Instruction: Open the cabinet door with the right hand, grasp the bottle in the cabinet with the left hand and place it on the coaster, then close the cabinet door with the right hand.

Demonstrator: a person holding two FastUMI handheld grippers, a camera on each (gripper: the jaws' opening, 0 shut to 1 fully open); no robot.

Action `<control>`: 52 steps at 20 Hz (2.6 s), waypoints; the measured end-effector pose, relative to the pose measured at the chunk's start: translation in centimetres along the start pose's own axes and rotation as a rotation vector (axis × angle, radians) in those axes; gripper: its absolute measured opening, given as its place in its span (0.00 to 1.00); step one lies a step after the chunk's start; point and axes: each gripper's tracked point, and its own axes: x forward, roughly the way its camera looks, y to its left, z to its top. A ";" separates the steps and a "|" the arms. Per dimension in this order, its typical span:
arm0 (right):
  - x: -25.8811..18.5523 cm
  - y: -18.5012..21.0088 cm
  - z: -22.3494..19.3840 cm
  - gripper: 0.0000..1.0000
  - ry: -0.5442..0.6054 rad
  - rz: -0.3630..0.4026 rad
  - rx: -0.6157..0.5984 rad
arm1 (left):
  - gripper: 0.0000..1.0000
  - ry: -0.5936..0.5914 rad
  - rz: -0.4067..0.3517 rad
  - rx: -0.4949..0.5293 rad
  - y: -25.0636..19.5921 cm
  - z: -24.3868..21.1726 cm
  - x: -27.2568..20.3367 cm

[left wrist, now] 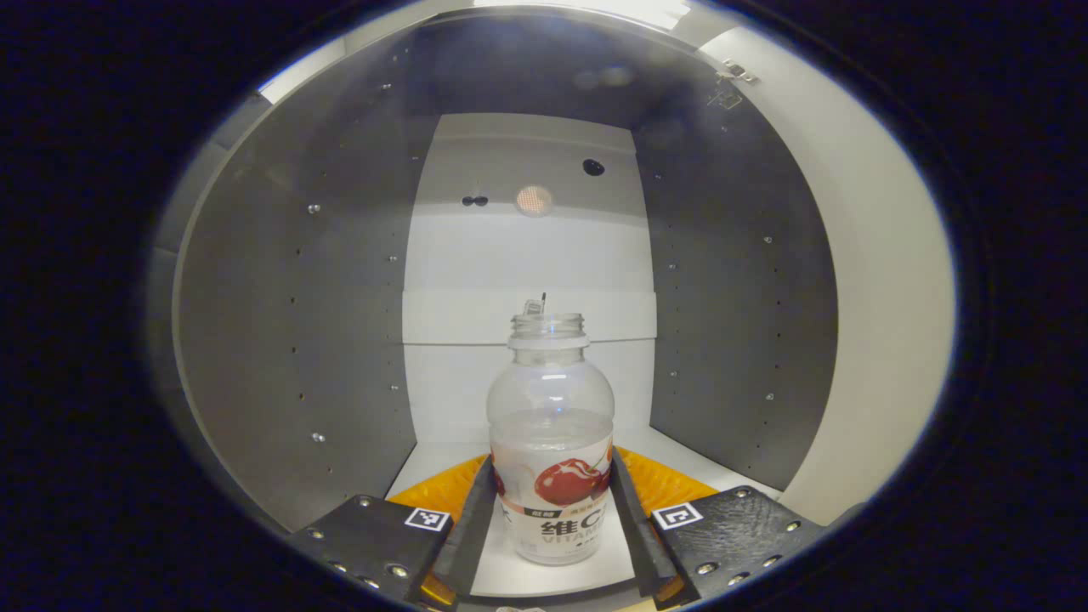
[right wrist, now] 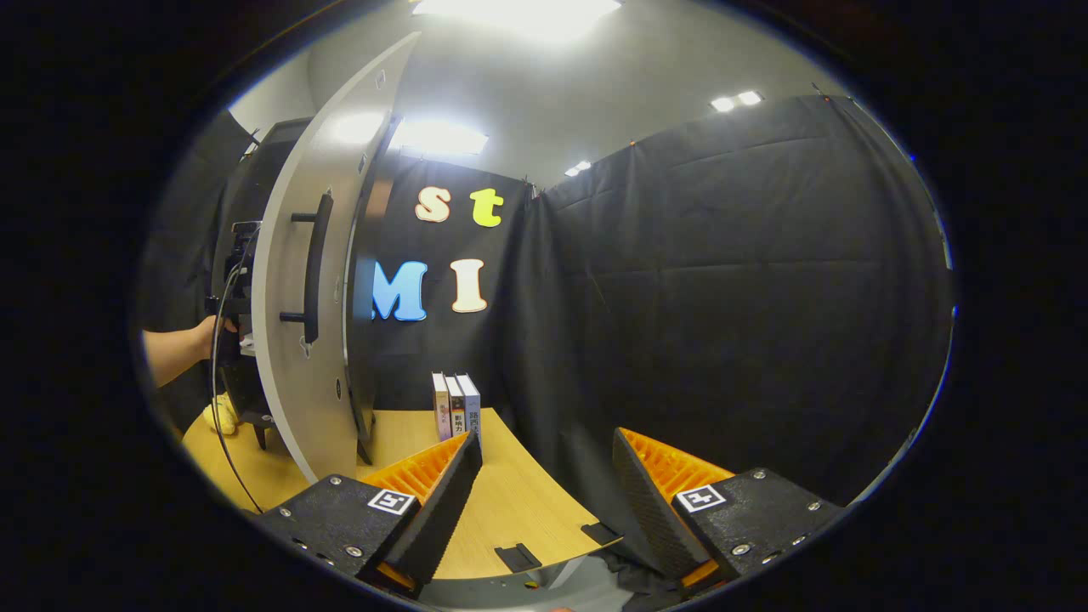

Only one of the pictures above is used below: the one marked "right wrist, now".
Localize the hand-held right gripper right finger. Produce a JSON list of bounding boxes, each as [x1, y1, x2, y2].
[[611, 427, 852, 599]]

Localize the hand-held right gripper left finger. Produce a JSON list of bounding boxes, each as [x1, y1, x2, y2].
[[253, 431, 484, 599]]

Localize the black backdrop cloth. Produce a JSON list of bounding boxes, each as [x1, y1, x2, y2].
[[136, 93, 958, 596]]

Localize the black cable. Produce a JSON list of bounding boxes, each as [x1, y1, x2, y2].
[[209, 225, 264, 513]]

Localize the blue white book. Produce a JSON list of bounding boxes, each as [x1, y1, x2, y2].
[[458, 372, 484, 447]]

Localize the large ceiling light panel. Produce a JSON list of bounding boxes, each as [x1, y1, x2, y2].
[[411, 0, 624, 43]]

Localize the cream plush toy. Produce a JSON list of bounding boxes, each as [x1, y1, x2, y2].
[[202, 392, 242, 437]]

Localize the black door handle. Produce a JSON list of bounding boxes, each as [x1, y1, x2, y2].
[[279, 191, 335, 344]]

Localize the dark red spine book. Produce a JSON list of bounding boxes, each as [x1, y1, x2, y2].
[[445, 374, 468, 441]]

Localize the light grey cabinet door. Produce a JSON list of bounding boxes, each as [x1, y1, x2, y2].
[[252, 32, 422, 486]]

